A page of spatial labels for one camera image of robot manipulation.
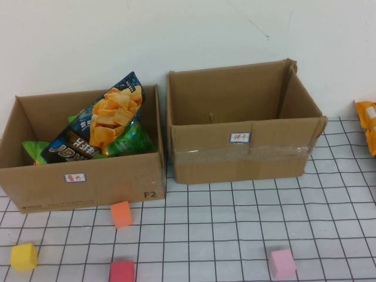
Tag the blue black Vikar chips bag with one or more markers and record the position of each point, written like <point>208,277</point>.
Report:
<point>113,117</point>

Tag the red foam cube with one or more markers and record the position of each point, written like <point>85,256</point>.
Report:
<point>122,271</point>

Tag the orange snack bag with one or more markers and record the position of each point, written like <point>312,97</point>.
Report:
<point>368,123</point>

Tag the cardboard box with clear tape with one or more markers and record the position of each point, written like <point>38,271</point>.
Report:
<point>205,164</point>

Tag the white label on taped box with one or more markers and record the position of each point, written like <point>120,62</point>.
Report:
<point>240,138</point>

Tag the large green chip bag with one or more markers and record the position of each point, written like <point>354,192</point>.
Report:
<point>132,141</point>

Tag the cardboard box with F2 print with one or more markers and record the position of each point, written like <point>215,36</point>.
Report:
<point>117,176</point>

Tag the orange foam cube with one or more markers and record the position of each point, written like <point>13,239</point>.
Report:
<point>121,215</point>

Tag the white label on F2 box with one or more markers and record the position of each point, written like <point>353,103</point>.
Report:
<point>75,177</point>

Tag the flat green chip bag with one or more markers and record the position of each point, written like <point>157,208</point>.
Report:
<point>33,149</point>

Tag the pink foam cube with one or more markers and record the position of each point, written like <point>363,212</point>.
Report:
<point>282,264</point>

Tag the yellow foam cube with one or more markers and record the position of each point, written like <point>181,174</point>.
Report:
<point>24,257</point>

